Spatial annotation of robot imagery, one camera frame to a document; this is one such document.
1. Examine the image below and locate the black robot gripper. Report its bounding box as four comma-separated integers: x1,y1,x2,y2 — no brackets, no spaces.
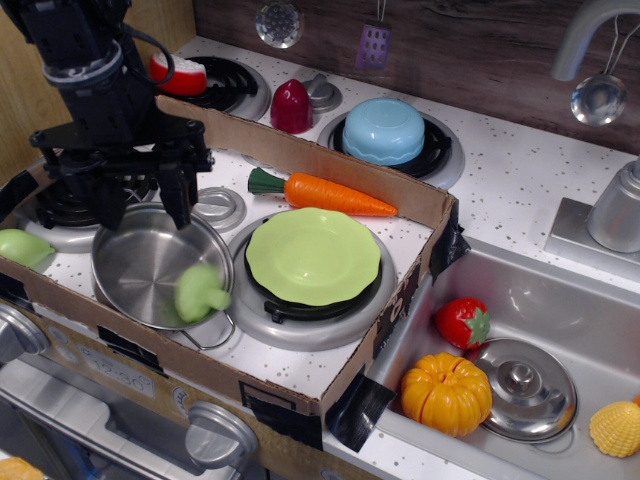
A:
29,49,211,230

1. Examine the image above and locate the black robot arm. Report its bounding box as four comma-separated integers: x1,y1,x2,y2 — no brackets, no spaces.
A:
1,1,211,230

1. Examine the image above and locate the stainless steel pot lid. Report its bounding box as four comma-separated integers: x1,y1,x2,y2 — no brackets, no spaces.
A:
465,338,578,444

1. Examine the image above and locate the black front left burner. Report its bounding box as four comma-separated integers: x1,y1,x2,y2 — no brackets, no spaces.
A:
35,175,158,229

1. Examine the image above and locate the black burner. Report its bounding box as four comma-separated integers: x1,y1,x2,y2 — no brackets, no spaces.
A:
243,214,385,322
326,115,453,179
160,56,268,118
35,175,158,229

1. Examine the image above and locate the silver stovetop knob centre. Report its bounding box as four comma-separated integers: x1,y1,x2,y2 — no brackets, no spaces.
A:
193,187,247,232

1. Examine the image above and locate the silver stovetop knob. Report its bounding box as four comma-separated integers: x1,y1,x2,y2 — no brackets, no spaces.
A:
193,187,247,232
303,74,342,114

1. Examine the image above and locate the light green toy pear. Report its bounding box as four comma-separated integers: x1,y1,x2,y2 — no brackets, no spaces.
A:
1,229,55,268

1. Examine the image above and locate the black rear left burner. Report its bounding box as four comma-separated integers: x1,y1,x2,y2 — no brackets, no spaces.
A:
160,56,268,118

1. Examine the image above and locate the brown cardboard fence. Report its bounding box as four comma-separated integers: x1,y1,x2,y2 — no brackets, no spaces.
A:
1,97,469,449

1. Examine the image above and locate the orange toy carrot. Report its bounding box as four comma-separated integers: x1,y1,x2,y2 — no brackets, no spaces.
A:
247,168,398,217

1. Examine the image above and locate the dark red toy beet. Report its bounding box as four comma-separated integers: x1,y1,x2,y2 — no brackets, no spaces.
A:
270,79,313,134

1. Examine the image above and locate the light green plastic plate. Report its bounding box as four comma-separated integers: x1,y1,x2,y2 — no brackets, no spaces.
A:
244,206,383,307

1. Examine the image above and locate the silver stove knob left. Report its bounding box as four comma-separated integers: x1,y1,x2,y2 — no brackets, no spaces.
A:
0,303,50,364

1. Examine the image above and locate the silver stove knob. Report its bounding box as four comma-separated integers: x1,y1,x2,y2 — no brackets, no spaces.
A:
184,401,259,476
0,303,50,364

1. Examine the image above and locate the black front right burner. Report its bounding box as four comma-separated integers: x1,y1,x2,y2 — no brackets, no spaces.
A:
243,214,385,322

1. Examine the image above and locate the silver stovetop knob rear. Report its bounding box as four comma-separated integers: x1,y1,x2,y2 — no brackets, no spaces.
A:
303,74,342,114

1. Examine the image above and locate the hanging silver skimmer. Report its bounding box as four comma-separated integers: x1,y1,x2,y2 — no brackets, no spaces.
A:
255,0,304,49

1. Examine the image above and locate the light blue plastic bowl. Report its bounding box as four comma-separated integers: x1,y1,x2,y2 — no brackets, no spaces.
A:
341,98,425,166

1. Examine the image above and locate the silver stove knob front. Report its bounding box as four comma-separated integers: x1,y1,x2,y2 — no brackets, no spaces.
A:
184,401,259,476

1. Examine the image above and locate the hanging purple spatula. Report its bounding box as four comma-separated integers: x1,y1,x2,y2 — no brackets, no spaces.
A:
354,0,392,71

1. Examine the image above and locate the black rear right burner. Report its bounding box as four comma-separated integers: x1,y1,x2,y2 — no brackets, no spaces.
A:
326,115,453,179

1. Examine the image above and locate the yellow toy bottom left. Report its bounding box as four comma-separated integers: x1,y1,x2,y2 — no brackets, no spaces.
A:
0,457,44,480

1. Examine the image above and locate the red toy strawberry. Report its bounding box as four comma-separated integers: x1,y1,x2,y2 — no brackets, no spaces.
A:
434,297,490,350

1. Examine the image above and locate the orange toy pumpkin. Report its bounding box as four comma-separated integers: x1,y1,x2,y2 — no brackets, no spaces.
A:
401,352,493,437

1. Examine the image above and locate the hanging silver ladle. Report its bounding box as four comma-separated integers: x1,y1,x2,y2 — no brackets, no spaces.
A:
570,16,639,127

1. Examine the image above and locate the silver toy faucet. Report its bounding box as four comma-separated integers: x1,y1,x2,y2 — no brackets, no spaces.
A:
545,1,639,279

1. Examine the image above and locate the silver toy sink basin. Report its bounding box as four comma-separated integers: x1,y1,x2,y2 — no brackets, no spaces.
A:
370,241,639,479

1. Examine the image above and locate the yellow toy corn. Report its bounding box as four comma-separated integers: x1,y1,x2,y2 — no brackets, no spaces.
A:
589,401,639,458

